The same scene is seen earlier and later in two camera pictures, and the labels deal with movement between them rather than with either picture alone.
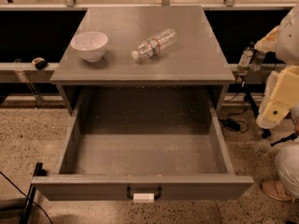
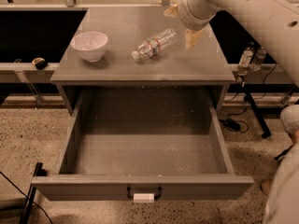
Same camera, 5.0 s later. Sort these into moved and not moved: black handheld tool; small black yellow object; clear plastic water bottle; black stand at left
Moved: black handheld tool
Not moved: small black yellow object; black stand at left; clear plastic water bottle
